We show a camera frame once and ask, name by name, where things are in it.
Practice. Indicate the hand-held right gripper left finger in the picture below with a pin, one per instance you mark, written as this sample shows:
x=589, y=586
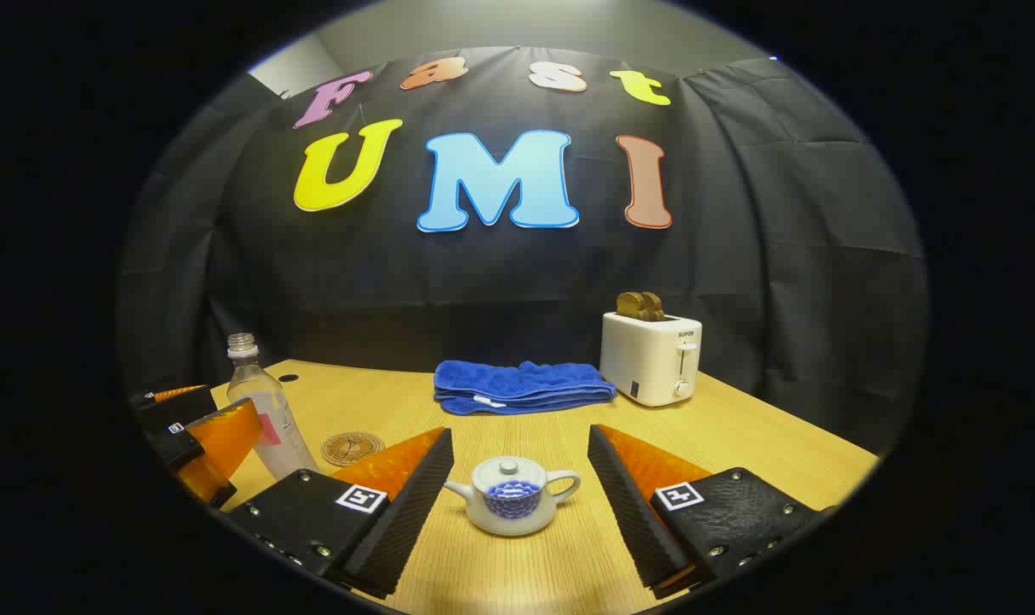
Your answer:
x=415, y=512

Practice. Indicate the folded blue towel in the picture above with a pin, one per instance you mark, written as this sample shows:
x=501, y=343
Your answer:
x=517, y=386

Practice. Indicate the white blue-patterned teacup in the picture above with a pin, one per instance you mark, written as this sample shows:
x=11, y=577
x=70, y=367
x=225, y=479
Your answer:
x=509, y=512

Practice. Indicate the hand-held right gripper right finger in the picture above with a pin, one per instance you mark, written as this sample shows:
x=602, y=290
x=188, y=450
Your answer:
x=633, y=521

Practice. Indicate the black backdrop cloth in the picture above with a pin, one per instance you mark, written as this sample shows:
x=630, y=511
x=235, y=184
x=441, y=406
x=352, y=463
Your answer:
x=500, y=282

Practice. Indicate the white toaster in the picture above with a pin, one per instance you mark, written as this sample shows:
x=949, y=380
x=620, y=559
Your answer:
x=646, y=359

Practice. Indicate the round wooden coaster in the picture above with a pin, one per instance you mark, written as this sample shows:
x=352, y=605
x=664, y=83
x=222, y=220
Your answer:
x=352, y=448

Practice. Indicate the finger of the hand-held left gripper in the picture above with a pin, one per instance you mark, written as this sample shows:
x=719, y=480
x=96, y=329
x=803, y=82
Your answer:
x=176, y=408
x=219, y=444

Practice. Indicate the clear plastic water bottle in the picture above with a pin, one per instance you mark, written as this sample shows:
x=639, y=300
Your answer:
x=266, y=410

